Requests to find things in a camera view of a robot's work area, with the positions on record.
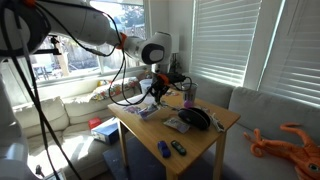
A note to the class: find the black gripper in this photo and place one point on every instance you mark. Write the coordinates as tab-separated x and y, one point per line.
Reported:
161	82

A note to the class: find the purple snack packet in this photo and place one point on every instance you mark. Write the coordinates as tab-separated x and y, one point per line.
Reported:
146	112

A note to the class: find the green snack packet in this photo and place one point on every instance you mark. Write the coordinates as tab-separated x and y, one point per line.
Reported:
177	124

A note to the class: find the clear plastic cup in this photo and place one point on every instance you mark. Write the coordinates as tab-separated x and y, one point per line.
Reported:
145	84

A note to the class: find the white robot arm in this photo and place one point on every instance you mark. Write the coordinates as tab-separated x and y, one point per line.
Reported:
26	23

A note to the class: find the metallic tumbler cup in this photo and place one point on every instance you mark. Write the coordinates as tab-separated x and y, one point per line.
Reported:
189	91

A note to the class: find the purple ball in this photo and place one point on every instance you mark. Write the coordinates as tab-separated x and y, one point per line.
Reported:
188	104

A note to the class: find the purple sticker sheet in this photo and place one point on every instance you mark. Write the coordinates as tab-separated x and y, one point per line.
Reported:
132	109

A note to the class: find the wooden table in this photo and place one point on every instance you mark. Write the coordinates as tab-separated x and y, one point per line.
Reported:
149	132

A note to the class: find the black glasses case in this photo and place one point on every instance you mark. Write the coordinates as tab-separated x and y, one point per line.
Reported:
195	116

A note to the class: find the floral cushion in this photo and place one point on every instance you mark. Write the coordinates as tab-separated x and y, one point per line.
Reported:
106	88

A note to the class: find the blue box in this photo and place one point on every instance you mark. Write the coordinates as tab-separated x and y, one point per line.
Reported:
107	132

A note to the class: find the red small box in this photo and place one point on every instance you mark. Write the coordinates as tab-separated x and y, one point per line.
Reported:
94	122

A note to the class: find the cream sofa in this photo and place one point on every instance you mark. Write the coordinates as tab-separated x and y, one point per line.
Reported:
69	145

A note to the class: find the grey sofa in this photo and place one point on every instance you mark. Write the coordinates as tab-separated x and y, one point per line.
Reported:
266	112

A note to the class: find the orange plush octopus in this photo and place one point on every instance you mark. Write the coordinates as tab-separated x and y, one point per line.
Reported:
306	158

